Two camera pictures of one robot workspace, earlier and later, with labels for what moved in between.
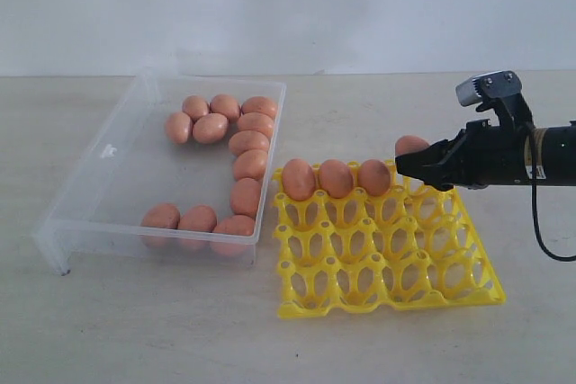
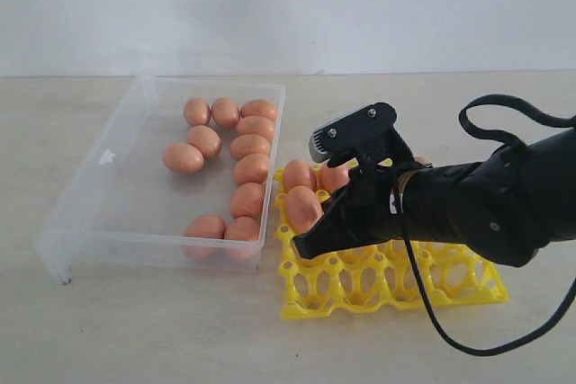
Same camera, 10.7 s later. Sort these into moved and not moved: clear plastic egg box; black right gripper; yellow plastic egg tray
Moved: black right gripper
Not moved: clear plastic egg box; yellow plastic egg tray
